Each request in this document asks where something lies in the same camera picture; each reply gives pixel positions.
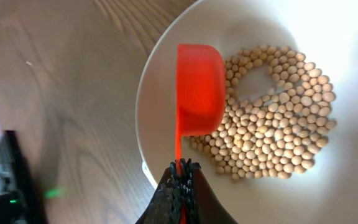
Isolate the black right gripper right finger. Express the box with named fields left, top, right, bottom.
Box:
left=184, top=159, right=237, bottom=224

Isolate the red measuring scoop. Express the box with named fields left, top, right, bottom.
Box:
left=175, top=44, right=226, bottom=223

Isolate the cream bowl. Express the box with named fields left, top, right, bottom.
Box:
left=135, top=0, right=358, bottom=223

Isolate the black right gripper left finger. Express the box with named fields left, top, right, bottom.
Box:
left=135, top=159, right=182, bottom=224

